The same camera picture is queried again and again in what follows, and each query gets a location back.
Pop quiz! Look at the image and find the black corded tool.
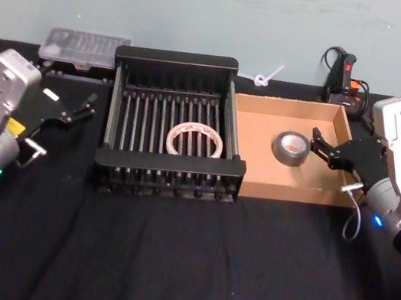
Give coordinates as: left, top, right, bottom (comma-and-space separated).
311, 43, 387, 126

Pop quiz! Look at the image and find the shallow brown cardboard tray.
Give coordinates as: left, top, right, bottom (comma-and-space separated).
218, 86, 380, 219

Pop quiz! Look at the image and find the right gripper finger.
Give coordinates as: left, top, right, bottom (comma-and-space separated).
308, 126, 343, 158
308, 142, 343, 171

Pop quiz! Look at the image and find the small white three-armed piece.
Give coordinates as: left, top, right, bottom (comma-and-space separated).
235, 56, 286, 93

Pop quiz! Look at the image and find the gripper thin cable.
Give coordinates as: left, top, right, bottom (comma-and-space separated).
17, 137, 49, 172
332, 181, 370, 243

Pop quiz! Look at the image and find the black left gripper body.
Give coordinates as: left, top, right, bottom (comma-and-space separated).
10, 81, 80, 153

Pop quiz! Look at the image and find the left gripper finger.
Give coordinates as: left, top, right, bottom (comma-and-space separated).
70, 89, 100, 119
59, 103, 97, 128

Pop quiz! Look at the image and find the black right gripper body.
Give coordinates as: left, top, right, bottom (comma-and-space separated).
329, 133, 391, 188

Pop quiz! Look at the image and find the white tape roll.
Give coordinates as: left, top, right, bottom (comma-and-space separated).
163, 116, 227, 165

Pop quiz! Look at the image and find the right gripper thin cable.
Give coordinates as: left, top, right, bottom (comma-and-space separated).
332, 181, 370, 243

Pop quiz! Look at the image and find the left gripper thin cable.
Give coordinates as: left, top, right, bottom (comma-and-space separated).
17, 137, 49, 172

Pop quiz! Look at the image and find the black rack with steel bars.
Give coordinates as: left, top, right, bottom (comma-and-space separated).
88, 37, 266, 220

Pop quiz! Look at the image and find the silver tape roll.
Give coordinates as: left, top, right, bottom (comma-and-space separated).
269, 128, 314, 171

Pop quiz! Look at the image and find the black table cloth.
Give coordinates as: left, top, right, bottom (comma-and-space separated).
0, 24, 401, 300

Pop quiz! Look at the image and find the clear plastic case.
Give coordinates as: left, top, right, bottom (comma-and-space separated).
34, 23, 134, 90

